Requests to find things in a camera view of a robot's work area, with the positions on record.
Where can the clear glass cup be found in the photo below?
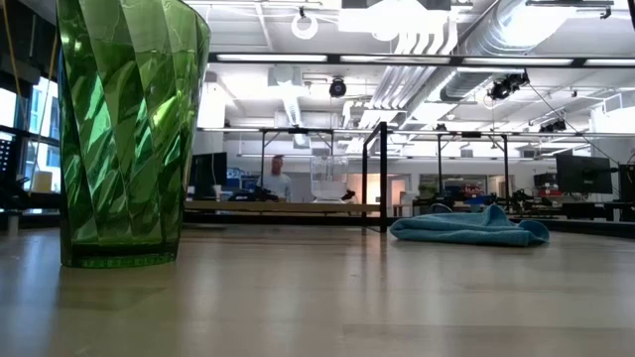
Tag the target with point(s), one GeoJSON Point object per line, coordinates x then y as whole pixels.
{"type": "Point", "coordinates": [329, 181]}

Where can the tall green faceted cup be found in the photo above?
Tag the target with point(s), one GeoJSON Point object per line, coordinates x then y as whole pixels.
{"type": "Point", "coordinates": [129, 149]}

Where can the person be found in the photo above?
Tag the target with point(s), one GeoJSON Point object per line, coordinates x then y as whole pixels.
{"type": "Point", "coordinates": [277, 183]}

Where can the black computer monitor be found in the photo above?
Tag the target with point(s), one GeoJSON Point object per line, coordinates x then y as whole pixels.
{"type": "Point", "coordinates": [584, 173]}
{"type": "Point", "coordinates": [208, 173]}

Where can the blue microfibre cloth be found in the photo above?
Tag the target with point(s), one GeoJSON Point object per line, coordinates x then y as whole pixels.
{"type": "Point", "coordinates": [466, 230]}

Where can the black metal table frame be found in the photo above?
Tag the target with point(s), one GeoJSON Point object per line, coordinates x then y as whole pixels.
{"type": "Point", "coordinates": [297, 218]}

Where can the black background workstation frame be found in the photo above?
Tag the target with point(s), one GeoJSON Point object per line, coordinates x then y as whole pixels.
{"type": "Point", "coordinates": [263, 158]}
{"type": "Point", "coordinates": [505, 168]}

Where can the black shelf end frame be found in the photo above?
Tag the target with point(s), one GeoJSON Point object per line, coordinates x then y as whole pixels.
{"type": "Point", "coordinates": [383, 173]}

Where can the black ceiling dome camera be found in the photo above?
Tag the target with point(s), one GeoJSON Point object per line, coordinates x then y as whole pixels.
{"type": "Point", "coordinates": [338, 87]}

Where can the black ceiling camera cluster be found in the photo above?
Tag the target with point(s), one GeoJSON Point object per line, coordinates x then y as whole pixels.
{"type": "Point", "coordinates": [506, 86]}

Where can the silver ventilation duct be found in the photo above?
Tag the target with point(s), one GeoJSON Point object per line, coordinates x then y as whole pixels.
{"type": "Point", "coordinates": [496, 44]}

